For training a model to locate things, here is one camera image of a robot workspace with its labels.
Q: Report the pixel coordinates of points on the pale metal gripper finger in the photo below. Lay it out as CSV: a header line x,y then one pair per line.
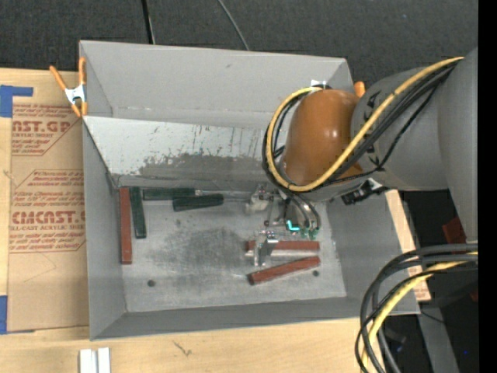
x,y
266,251
256,204

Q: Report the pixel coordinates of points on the red-brown flat block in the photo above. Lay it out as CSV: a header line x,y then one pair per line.
x,y
297,245
125,227
285,270

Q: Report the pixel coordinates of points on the dark green flat block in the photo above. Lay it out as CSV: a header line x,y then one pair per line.
x,y
167,193
198,202
138,216

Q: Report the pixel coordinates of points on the grey metal bin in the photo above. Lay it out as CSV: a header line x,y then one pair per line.
x,y
202,270

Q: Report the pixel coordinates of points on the brown cardboard board red print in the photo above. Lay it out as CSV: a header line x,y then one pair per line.
x,y
42,278

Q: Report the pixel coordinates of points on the black cylinder on white bracket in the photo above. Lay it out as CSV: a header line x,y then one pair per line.
x,y
355,196

